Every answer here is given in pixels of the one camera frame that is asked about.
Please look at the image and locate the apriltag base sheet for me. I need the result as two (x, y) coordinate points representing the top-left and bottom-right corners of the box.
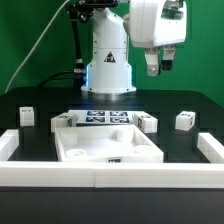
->
(68, 110), (141, 125)

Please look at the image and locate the white square tabletop part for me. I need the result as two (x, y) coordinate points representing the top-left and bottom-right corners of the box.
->
(55, 125), (164, 163)

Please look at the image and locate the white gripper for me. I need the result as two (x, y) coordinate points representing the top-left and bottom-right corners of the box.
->
(129, 0), (187, 76)

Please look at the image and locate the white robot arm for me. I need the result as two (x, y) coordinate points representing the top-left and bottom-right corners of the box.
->
(66, 0), (187, 100)

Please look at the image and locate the black cable bundle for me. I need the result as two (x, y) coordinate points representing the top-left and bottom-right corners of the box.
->
(36, 3), (88, 89)

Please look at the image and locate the white u-shaped obstacle fence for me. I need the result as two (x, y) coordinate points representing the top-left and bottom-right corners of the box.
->
(0, 129), (224, 189)

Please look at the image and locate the white cable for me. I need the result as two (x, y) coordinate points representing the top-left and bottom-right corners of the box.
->
(4, 0), (72, 95)

